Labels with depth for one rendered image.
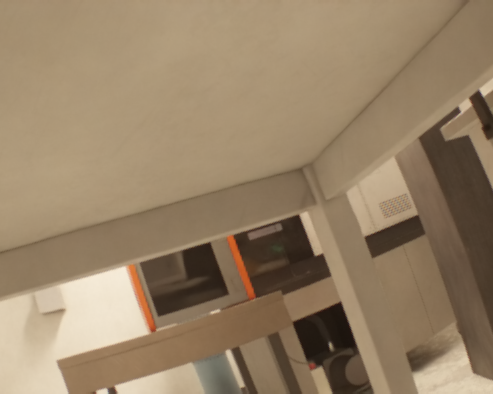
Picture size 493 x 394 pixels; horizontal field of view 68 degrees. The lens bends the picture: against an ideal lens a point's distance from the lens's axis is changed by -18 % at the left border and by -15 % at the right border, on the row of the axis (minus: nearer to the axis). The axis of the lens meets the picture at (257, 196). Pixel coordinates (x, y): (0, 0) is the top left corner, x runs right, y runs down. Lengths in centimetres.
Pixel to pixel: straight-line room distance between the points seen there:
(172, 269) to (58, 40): 118
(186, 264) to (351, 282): 83
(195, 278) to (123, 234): 82
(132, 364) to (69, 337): 189
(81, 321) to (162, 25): 292
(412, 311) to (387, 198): 66
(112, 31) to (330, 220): 47
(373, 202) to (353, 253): 177
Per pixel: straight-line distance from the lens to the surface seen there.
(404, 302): 230
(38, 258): 58
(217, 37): 27
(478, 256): 161
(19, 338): 321
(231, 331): 129
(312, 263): 217
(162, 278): 136
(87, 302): 311
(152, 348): 126
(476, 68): 38
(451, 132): 95
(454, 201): 159
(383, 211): 241
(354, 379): 228
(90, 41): 24
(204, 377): 278
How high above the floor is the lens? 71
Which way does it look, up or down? 13 degrees up
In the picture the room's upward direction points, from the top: 21 degrees counter-clockwise
